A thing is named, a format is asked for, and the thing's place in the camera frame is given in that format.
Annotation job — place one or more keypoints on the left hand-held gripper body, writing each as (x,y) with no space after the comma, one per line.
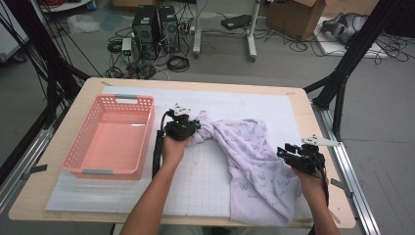
(179,129)

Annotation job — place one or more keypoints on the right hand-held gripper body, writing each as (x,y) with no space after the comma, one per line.
(305,160)

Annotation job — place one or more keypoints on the lilac printed garment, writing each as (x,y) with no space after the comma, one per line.
(254,156)

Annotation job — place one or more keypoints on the pink plastic basket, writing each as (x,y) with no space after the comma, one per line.
(111,143)

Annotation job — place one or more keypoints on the person's left hand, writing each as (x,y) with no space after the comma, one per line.
(174,150)

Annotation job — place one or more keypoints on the person's right hand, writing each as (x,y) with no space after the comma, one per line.
(308,184)

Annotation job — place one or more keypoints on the grey table clamp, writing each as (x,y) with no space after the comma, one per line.
(39,168)
(341,186)

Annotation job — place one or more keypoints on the slim black computer tower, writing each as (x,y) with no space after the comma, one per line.
(169,31)

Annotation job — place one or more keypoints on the small white power box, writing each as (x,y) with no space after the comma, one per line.
(126,45)

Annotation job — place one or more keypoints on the large black computer tower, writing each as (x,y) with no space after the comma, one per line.
(145,32)

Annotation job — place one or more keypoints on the white metal stand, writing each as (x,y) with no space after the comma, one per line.
(251,36)

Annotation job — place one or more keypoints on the white floor board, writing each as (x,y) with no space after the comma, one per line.
(329,49)

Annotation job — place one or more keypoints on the flat black device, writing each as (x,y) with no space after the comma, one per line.
(236,22)

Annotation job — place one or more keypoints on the large cardboard box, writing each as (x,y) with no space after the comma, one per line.
(293,19)

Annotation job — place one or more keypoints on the clear plastic bag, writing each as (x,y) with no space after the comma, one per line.
(83,23)

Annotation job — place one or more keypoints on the white round table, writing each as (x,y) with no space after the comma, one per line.
(65,6)

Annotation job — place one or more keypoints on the aluminium rail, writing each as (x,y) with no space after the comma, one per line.
(360,209)
(31,150)

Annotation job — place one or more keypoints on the black metal frame strut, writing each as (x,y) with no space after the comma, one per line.
(359,49)

